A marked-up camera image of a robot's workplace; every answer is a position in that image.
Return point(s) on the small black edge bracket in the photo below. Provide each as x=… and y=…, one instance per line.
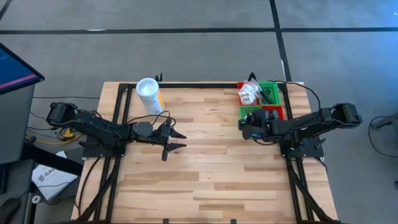
x=233, y=221
x=166, y=221

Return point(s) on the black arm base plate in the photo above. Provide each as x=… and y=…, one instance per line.
x=311, y=152
x=93, y=152

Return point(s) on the green plastic mesh basket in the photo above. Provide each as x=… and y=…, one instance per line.
x=245, y=109
x=276, y=93

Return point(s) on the small tape roll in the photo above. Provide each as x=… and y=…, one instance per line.
x=33, y=199

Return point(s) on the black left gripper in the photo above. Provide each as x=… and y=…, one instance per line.
x=160, y=133

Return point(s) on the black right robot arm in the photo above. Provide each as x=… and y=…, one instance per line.
x=311, y=121

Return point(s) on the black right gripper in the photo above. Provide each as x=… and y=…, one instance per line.
x=258, y=130

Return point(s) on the black comb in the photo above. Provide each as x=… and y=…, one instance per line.
x=266, y=98

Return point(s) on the large blue-screen monitor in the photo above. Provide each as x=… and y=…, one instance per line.
x=15, y=71

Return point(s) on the clear vanity pack bag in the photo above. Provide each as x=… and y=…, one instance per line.
x=253, y=84
x=247, y=98
x=244, y=88

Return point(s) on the black table edge clamp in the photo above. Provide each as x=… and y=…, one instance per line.
x=252, y=77
x=159, y=77

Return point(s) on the white printed booklet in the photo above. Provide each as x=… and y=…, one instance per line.
x=51, y=183

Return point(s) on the white wipes canister orange label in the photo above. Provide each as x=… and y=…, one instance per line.
x=150, y=96

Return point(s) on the grey stand leg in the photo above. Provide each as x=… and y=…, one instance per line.
x=388, y=119

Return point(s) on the black aluminium table frame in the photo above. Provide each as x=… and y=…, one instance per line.
x=202, y=85

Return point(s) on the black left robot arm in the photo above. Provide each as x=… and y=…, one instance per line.
x=93, y=124

